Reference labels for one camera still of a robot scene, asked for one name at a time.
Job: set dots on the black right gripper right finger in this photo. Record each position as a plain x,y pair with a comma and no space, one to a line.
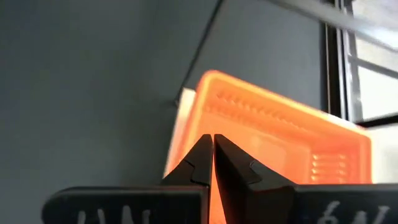
242,186

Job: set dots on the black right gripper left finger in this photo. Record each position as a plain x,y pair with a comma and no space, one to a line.
192,174

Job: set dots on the orange plastic slotted basket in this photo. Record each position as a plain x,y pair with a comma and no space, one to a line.
264,130

